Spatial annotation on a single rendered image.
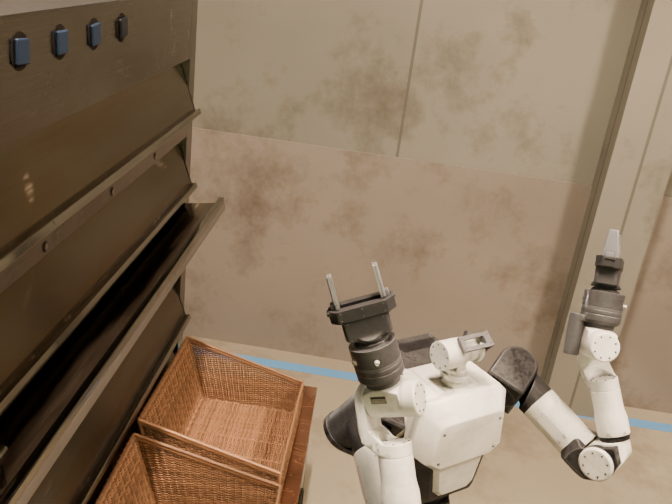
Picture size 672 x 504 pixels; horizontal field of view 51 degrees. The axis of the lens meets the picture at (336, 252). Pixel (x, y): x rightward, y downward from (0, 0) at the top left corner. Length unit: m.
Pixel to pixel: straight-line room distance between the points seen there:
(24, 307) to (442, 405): 0.88
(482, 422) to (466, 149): 2.44
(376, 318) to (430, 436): 0.41
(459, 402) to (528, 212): 2.51
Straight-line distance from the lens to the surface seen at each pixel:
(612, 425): 1.74
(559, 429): 1.78
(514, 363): 1.78
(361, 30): 3.81
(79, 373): 1.57
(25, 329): 1.51
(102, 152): 1.75
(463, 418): 1.61
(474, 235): 4.04
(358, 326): 1.26
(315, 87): 3.87
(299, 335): 4.35
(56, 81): 1.51
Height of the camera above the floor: 2.25
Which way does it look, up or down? 22 degrees down
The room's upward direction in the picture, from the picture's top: 8 degrees clockwise
